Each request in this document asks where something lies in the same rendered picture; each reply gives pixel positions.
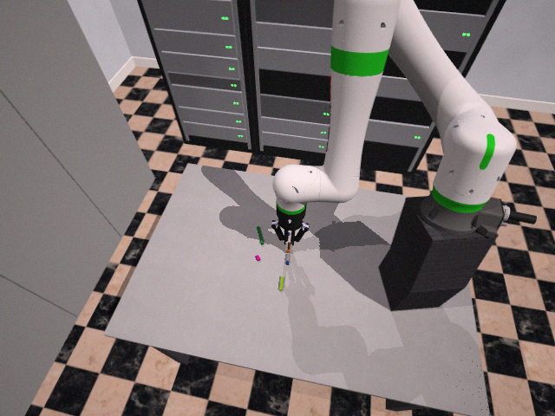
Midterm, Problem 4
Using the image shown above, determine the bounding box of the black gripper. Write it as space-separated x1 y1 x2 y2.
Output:
271 219 309 251

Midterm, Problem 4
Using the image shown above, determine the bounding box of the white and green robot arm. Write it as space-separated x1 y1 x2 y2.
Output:
273 0 537 237

